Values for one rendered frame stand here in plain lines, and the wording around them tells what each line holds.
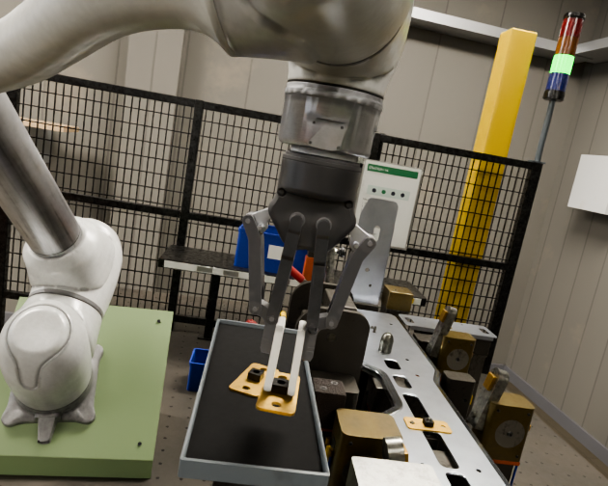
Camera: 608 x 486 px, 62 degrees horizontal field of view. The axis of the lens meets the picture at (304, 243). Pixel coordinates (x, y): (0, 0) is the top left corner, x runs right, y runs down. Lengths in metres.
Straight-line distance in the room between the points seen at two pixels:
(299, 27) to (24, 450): 1.10
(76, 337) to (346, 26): 0.87
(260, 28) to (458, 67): 3.49
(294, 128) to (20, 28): 0.23
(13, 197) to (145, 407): 0.55
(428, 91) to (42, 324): 3.07
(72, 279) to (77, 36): 0.76
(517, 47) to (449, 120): 1.69
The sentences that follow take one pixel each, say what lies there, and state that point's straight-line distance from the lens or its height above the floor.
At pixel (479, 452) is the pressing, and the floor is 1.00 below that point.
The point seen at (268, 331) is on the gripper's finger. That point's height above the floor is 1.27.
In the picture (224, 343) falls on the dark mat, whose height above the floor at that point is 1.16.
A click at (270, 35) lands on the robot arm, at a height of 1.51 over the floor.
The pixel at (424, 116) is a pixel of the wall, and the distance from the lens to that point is 3.67.
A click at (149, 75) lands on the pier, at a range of 3.30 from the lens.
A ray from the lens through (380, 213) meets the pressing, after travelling 1.62.
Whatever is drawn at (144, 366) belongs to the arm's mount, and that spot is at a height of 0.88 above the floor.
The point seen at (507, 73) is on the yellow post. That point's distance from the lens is 2.08.
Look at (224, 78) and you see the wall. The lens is 3.42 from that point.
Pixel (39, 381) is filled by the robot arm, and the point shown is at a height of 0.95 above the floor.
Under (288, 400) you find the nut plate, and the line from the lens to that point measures 0.53.
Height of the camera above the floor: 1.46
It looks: 11 degrees down
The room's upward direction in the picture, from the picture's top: 10 degrees clockwise
